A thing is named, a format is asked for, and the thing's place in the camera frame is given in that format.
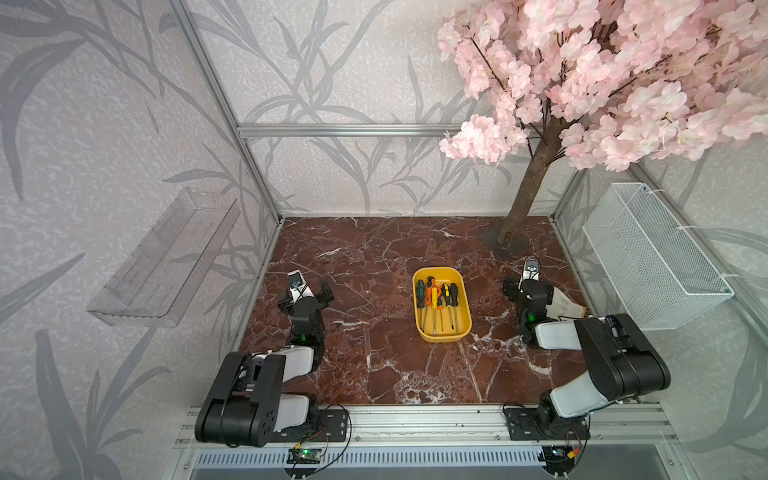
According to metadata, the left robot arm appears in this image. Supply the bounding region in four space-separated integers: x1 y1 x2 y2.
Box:
194 272 334 448

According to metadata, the orange black stubby screwdriver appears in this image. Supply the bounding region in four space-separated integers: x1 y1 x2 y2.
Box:
436 287 445 324

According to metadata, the green black handle screwdriver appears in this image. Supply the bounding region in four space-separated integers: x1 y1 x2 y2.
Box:
415 279 427 329

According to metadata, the white work glove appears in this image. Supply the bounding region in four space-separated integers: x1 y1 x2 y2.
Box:
547 287 588 319

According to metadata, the white wire mesh basket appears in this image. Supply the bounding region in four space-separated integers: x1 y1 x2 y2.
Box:
583 182 734 331

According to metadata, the circuit board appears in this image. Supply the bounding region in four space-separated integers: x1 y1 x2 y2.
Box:
540 446 581 468
286 447 325 465

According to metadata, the clear acrylic wall shelf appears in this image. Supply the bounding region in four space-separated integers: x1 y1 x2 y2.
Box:
86 188 241 328

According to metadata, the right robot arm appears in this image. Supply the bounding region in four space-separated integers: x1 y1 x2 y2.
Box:
502 277 671 440

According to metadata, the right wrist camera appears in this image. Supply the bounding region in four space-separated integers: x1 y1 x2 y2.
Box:
521 255 541 282

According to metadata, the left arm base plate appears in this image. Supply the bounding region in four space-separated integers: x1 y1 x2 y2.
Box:
270 406 349 443

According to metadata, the yellow plastic storage box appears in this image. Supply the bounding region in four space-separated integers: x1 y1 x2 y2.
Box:
412 267 472 343

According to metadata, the aluminium frame crossbar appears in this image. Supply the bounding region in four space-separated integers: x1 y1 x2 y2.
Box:
237 123 461 139

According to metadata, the pink blossom artificial tree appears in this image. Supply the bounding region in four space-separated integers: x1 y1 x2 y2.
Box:
437 1 767 258

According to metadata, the right circuit board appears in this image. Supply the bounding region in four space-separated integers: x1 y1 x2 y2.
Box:
540 446 581 468

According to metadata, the aluminium front rail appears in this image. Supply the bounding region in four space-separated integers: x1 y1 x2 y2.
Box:
173 403 679 450

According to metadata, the left circuit board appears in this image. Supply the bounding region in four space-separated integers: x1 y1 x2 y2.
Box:
286 447 325 465

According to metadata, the black yellow handle screwdriver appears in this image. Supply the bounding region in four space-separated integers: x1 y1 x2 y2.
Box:
448 283 458 332

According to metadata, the orange handle long screwdriver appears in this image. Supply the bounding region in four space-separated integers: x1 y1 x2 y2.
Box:
422 276 434 333

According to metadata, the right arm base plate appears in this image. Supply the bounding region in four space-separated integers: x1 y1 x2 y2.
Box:
502 404 591 442

